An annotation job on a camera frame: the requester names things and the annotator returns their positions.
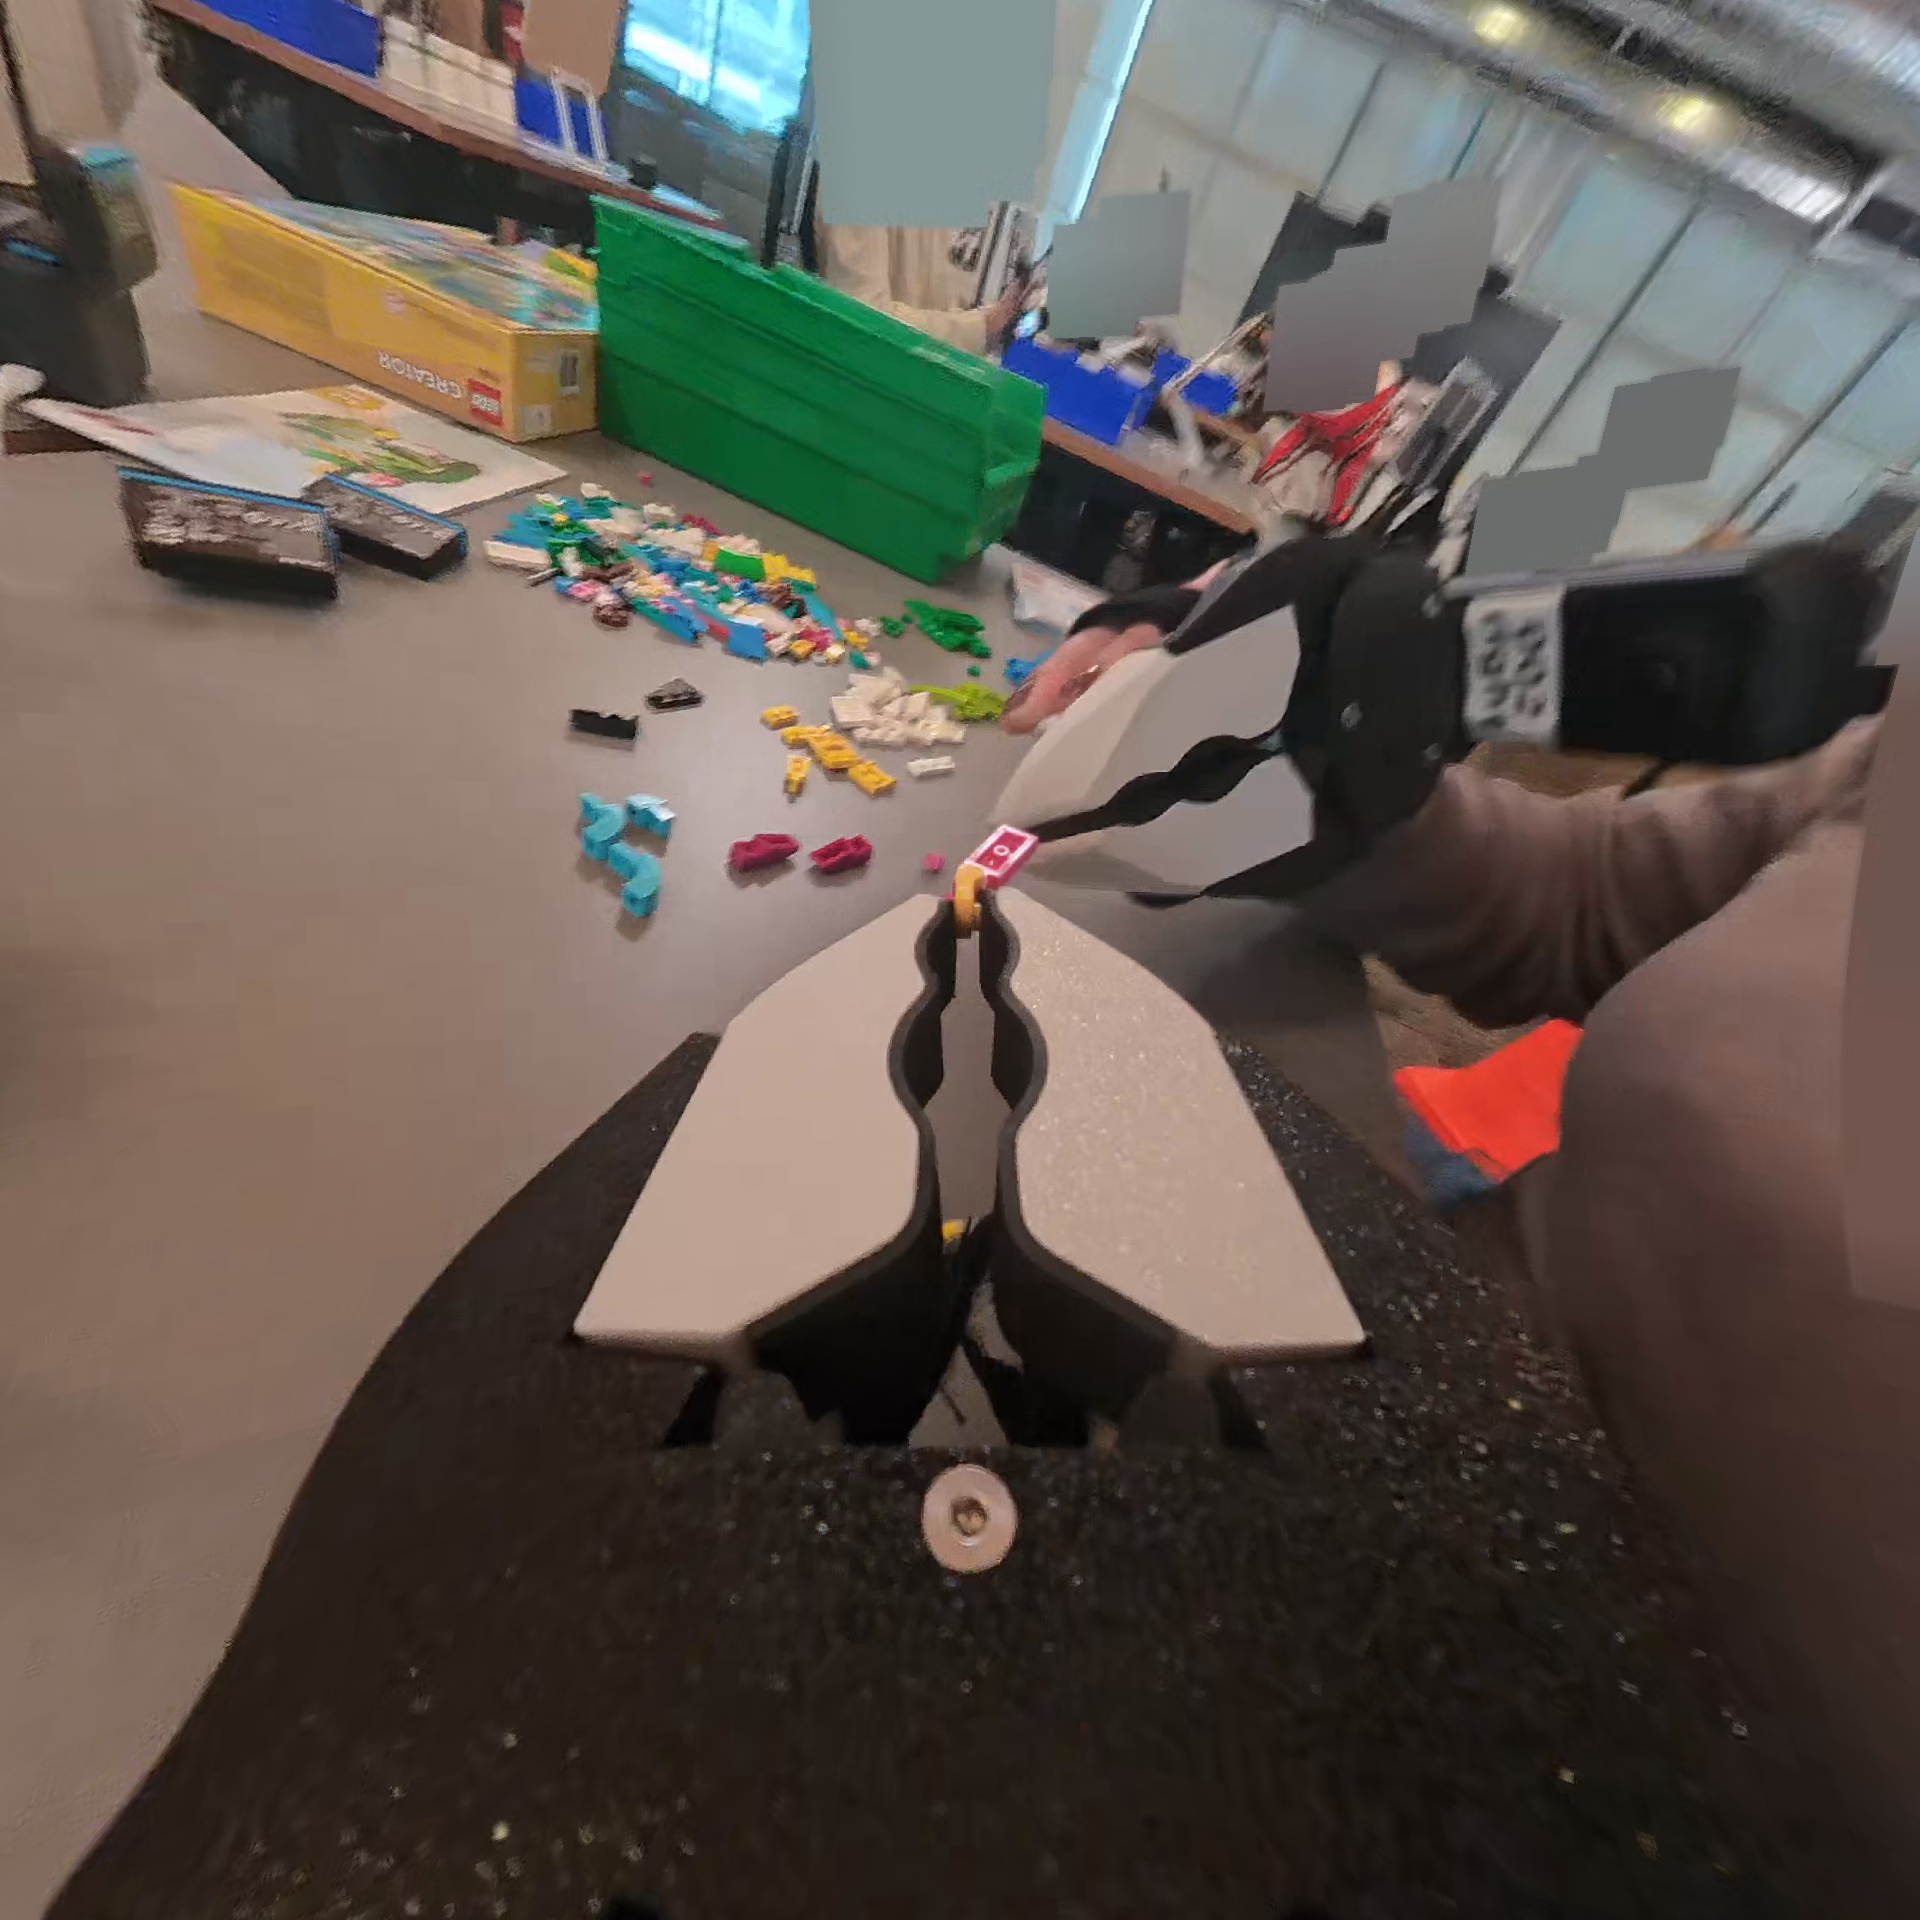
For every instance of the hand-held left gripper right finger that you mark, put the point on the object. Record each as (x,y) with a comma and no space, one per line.
(1171,1171)

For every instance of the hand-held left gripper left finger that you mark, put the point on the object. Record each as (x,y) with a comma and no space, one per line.
(765,1171)

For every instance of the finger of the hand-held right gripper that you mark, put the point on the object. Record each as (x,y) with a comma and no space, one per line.
(1200,848)
(1155,721)

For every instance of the teal curved lego piece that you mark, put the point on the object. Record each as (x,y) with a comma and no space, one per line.
(638,884)
(601,824)

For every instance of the pile of lime lego pieces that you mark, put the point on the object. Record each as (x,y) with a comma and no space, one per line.
(960,701)

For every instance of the pile of green lego pieces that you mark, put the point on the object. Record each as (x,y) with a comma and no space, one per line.
(939,626)

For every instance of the pile of white lego pieces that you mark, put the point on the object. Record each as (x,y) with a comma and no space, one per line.
(893,721)

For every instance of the magenta lego slope brick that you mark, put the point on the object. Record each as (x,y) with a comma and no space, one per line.
(763,855)
(840,855)

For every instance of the pile of yellow lego pieces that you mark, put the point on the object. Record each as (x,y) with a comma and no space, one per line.
(840,751)

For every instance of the small teal lego piece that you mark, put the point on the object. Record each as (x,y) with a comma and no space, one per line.
(651,815)

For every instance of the black toothed lego piece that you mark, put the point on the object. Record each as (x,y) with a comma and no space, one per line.
(674,694)
(602,724)

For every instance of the pile of mixed colourful lego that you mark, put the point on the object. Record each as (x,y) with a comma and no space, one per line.
(674,578)

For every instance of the lego instruction booklet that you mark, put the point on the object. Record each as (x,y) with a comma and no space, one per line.
(301,442)

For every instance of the yellow lego set box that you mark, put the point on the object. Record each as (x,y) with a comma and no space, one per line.
(375,285)

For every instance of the person's right hand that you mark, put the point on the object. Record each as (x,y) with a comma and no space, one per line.
(1080,668)

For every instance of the white plastic bag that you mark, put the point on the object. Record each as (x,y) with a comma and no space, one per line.
(1059,593)

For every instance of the blue fabric item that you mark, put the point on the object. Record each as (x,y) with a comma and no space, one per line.
(1455,1172)

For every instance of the orange fabric item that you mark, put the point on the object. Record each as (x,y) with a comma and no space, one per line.
(1493,1095)

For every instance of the red object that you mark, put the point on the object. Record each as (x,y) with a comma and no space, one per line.
(1328,435)

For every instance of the blue storage bin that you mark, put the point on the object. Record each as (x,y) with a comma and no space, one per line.
(1072,387)
(293,30)

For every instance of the stack of green plastic bins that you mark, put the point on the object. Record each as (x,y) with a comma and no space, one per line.
(810,390)

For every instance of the person's brown sweater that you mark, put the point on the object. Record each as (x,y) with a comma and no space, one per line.
(1680,1351)

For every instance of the black battery pack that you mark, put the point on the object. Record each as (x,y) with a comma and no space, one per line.
(390,525)
(241,582)
(225,518)

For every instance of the wooden edged table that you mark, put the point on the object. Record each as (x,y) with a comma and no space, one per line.
(450,122)

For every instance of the black battery charger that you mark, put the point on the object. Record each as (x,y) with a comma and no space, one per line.
(75,285)

